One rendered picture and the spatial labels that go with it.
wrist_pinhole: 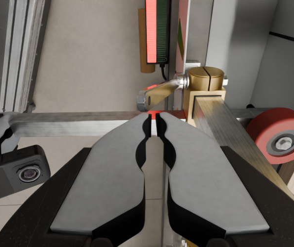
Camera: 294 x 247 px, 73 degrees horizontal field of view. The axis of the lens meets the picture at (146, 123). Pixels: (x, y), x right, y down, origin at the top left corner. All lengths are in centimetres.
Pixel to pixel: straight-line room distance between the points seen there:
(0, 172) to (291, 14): 55
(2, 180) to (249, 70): 55
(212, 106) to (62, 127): 23
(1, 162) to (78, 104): 109
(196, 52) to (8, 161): 37
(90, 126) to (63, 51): 94
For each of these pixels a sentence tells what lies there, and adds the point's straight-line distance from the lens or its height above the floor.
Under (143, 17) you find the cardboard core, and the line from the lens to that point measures 105.
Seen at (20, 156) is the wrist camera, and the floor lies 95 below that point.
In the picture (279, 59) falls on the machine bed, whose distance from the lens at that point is 53.
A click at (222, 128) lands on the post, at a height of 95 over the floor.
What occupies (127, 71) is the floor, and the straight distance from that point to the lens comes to 119.
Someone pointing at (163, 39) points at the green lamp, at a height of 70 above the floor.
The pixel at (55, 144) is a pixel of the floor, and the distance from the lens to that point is 158.
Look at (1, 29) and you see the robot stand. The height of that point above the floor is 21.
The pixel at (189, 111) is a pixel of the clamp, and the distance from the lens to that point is 30.
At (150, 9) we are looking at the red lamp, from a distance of 42.
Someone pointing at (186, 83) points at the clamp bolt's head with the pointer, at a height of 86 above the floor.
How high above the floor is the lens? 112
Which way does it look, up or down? 58 degrees down
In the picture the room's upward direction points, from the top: 179 degrees counter-clockwise
